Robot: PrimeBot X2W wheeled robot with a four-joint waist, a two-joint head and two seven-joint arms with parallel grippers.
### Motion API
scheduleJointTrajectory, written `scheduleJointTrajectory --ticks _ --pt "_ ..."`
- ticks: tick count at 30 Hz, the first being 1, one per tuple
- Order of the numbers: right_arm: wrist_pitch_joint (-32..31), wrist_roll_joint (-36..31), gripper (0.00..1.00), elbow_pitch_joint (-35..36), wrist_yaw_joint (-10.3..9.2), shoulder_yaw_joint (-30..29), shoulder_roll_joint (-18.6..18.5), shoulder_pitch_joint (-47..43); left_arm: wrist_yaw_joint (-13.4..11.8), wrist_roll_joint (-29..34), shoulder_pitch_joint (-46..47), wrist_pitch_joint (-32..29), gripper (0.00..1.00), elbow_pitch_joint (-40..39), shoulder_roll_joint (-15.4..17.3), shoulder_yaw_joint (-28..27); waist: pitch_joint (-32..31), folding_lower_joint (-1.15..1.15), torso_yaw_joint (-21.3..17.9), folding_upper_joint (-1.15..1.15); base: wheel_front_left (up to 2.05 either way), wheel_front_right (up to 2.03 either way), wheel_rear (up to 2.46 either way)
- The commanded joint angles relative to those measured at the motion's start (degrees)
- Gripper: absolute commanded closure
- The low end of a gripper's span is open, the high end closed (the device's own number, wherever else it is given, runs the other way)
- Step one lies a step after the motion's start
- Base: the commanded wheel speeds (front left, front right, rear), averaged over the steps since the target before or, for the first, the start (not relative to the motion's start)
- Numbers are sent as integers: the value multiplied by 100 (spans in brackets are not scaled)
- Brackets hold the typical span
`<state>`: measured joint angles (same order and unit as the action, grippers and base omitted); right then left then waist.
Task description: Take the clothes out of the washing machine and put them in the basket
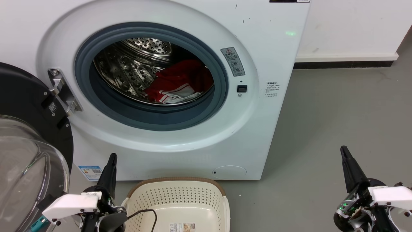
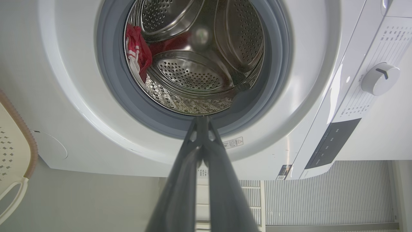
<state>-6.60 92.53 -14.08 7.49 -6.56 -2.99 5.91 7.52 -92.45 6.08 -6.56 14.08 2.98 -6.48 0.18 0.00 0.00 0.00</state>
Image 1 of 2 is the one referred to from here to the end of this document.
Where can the round white filter cover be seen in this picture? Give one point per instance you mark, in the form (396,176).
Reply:
(229,172)

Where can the white front-load washing machine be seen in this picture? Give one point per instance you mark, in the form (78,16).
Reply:
(257,129)

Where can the washing machine door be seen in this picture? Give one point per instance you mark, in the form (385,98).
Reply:
(19,96)

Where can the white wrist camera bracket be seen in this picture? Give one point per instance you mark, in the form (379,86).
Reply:
(70,204)
(392,195)

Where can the printed text label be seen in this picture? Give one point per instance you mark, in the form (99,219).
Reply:
(272,89)

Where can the blue energy label sticker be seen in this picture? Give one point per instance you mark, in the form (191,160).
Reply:
(90,172)

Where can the grey warning sticker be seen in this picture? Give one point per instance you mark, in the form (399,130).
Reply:
(233,61)

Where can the black door latch socket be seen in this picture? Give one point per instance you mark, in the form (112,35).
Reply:
(242,88)

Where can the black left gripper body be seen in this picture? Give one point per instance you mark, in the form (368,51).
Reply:
(109,222)

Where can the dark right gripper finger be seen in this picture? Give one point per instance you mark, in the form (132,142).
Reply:
(354,174)

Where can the white and black baseboard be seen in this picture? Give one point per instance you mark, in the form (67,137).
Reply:
(344,62)

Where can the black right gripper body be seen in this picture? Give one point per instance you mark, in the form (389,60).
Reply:
(357,201)

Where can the silver metal door hinge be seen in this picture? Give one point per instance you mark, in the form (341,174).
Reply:
(64,93)

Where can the red and white garment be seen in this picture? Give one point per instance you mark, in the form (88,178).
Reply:
(180,77)

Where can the black control panel strip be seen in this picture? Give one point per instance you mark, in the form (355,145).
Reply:
(289,1)

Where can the grey rubber door gasket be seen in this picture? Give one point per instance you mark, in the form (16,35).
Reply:
(154,120)

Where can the white QR code sticker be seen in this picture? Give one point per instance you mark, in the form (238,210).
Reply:
(52,107)

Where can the cream perforated laundry basket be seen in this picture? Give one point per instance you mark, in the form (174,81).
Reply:
(180,199)

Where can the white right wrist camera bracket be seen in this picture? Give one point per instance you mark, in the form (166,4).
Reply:
(392,195)

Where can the stainless steel washing machine drum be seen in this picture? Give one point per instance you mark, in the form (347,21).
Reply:
(128,71)

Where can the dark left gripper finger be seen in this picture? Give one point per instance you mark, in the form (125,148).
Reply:
(109,177)

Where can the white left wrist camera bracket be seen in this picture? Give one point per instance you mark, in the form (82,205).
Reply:
(70,204)

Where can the printed paper product label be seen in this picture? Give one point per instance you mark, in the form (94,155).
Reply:
(182,227)

